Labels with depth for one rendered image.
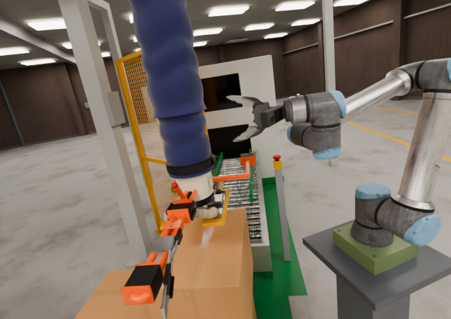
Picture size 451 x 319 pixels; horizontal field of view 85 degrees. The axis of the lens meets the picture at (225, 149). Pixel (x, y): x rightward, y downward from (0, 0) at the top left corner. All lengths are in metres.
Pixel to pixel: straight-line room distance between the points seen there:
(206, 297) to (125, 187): 1.71
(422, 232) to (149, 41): 1.29
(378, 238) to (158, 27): 1.34
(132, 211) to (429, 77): 2.47
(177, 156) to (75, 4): 1.82
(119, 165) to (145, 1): 1.77
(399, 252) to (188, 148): 1.09
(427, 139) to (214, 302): 1.05
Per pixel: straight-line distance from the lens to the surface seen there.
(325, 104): 0.83
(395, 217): 1.29
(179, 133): 1.04
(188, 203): 1.02
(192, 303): 1.19
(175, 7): 1.07
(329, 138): 0.85
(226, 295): 1.12
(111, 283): 2.00
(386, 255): 1.44
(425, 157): 1.23
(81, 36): 2.56
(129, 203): 2.69
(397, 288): 1.42
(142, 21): 1.08
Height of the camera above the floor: 1.70
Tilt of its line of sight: 15 degrees down
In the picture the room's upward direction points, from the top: 9 degrees counter-clockwise
